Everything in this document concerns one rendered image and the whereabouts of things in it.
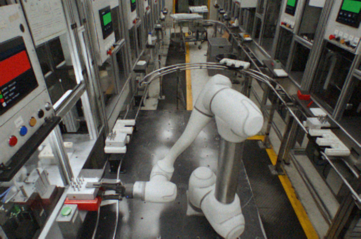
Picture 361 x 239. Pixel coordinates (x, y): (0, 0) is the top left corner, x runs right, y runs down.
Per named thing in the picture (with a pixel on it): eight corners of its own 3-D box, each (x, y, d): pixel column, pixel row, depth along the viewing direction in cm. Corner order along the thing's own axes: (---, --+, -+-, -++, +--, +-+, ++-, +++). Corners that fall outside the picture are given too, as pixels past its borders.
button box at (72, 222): (76, 237, 105) (69, 220, 99) (57, 237, 105) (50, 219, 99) (82, 220, 112) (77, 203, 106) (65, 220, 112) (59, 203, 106)
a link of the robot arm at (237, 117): (222, 203, 138) (248, 237, 121) (198, 215, 132) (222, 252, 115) (239, 82, 100) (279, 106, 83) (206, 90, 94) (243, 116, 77)
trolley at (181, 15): (174, 52, 648) (173, 14, 600) (168, 46, 695) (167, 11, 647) (203, 49, 670) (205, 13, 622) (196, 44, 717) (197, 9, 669)
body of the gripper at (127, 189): (136, 190, 123) (118, 189, 123) (135, 178, 119) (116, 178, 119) (132, 202, 117) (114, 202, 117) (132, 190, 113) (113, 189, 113)
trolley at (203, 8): (209, 40, 759) (211, 7, 711) (191, 40, 753) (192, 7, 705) (203, 34, 831) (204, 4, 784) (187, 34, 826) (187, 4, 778)
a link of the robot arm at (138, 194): (146, 177, 120) (135, 176, 120) (143, 192, 112) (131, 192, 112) (146, 189, 124) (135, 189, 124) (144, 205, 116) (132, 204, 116)
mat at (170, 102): (194, 122, 345) (194, 122, 345) (153, 122, 346) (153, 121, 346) (187, 32, 854) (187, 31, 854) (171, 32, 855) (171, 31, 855)
